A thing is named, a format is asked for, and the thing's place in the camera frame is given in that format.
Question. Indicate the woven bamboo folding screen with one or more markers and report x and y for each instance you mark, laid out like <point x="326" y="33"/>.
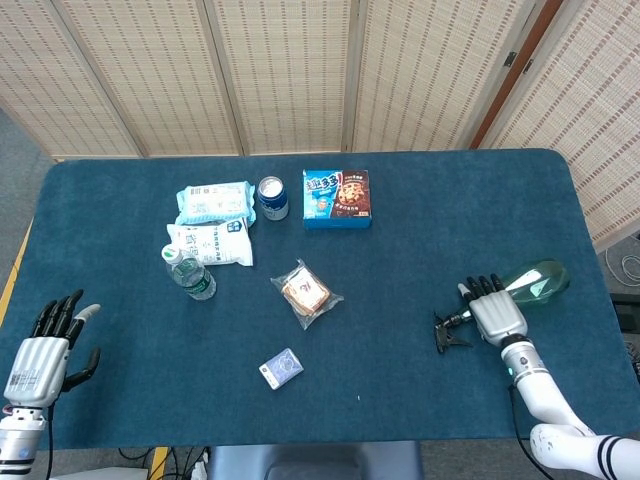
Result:
<point x="285" y="75"/>

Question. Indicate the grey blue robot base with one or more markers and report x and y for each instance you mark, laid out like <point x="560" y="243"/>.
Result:
<point x="315" y="462"/>

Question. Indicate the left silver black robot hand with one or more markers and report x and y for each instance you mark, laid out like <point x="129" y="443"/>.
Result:
<point x="37" y="367"/>

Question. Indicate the bread in clear plastic bag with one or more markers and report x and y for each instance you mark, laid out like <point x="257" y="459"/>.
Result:
<point x="305" y="295"/>

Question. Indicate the green spray bottle black trigger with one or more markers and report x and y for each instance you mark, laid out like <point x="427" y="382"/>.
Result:
<point x="537" y="282"/>

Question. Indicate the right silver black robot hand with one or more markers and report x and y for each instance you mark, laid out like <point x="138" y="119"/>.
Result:
<point x="497" y="312"/>

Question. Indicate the white snack bag blue print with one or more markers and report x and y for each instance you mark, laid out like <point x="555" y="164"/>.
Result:
<point x="215" y="245"/>

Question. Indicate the brown wooden post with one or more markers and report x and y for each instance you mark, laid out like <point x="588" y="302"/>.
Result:
<point x="517" y="75"/>

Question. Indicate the blue table cloth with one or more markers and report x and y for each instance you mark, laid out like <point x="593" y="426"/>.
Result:
<point x="375" y="280"/>

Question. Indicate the blue brown cookie box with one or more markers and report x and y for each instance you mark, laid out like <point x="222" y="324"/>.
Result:
<point x="337" y="200"/>

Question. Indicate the metal screen hinge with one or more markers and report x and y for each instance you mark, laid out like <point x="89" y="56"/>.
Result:
<point x="510" y="59"/>
<point x="528" y="67"/>

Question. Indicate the blue white milk can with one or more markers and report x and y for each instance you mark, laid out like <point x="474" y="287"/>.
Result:
<point x="273" y="200"/>

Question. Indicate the small white tissue pack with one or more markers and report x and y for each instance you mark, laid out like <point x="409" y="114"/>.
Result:
<point x="281" y="369"/>

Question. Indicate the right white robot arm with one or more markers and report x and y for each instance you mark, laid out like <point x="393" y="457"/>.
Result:
<point x="547" y="400"/>

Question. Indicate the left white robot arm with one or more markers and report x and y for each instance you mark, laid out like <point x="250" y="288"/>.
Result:
<point x="20" y="440"/>

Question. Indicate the light blue wet wipes pack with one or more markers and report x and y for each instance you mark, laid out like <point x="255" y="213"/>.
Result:
<point x="215" y="202"/>

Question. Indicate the clear water bottle green label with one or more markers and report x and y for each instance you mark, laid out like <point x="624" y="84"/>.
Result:
<point x="192" y="277"/>

